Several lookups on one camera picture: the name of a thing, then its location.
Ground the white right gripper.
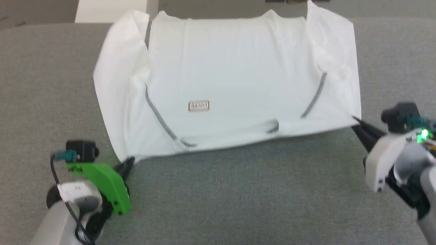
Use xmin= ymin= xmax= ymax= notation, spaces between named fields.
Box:
xmin=351 ymin=116 xmax=415 ymax=193

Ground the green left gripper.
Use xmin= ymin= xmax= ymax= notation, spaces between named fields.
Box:
xmin=66 ymin=157 xmax=136 ymax=216

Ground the white garment with grey trim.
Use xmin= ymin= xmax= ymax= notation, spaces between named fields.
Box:
xmin=93 ymin=0 xmax=362 ymax=163

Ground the white box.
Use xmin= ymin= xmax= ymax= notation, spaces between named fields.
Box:
xmin=75 ymin=0 xmax=159 ymax=24

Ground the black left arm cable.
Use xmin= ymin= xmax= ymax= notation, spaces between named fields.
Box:
xmin=50 ymin=155 xmax=96 ymax=245

